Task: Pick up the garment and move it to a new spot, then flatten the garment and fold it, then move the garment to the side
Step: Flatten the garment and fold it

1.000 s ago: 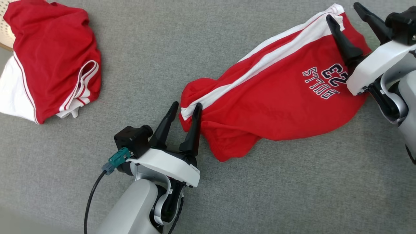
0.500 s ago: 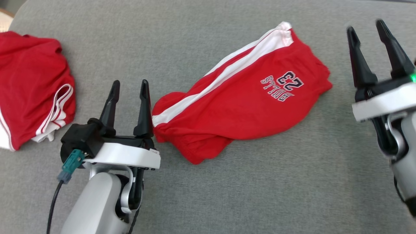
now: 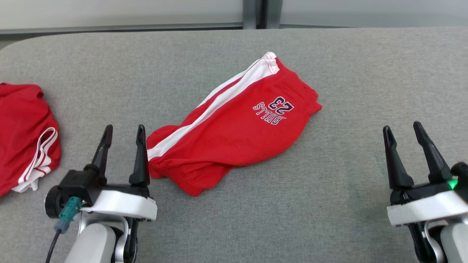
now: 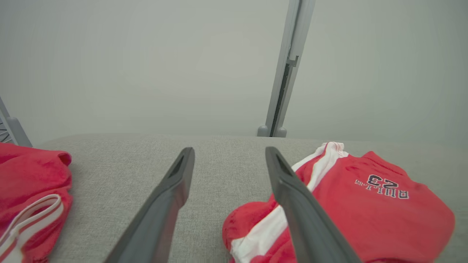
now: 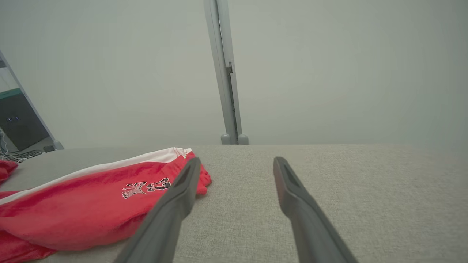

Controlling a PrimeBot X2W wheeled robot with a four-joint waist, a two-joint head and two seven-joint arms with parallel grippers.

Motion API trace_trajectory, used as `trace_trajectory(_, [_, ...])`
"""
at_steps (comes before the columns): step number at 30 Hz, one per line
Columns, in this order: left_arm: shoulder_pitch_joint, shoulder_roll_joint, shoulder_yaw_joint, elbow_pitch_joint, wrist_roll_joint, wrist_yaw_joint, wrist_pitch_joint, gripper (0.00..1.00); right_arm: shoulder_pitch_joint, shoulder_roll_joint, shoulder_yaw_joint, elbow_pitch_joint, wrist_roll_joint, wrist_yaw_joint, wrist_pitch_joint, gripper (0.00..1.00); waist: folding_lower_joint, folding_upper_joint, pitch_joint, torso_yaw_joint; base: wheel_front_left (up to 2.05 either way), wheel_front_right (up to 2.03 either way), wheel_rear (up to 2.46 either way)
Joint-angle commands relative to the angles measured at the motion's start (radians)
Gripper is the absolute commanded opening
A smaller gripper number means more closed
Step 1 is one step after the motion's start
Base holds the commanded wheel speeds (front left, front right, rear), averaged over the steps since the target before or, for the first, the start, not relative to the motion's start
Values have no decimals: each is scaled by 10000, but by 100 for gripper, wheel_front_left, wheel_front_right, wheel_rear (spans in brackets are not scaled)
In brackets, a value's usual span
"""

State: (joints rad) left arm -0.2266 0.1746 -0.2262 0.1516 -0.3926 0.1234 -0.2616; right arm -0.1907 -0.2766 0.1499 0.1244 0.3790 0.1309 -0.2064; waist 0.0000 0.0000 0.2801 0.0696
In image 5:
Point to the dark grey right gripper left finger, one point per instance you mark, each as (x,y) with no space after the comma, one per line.
(164,226)

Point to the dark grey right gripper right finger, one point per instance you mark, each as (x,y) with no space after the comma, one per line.
(310,233)

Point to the grey slanted frame leg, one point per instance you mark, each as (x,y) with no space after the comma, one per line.
(25,95)

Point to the red shorts with white stripes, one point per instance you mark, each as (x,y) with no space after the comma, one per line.
(73,212)

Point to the dark equipment cabinet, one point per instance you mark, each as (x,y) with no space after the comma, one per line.
(20,120)

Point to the grey partition post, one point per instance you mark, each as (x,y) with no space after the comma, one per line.
(237,117)
(226,109)

